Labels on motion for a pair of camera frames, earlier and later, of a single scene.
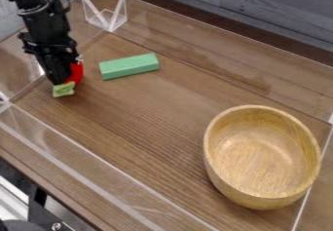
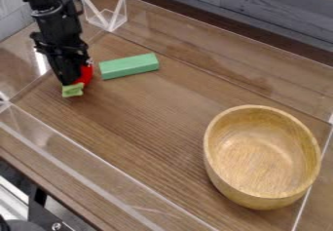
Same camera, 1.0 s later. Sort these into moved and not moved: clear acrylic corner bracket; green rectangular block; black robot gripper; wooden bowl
Moved: black robot gripper
Not moved: wooden bowl; green rectangular block; clear acrylic corner bracket
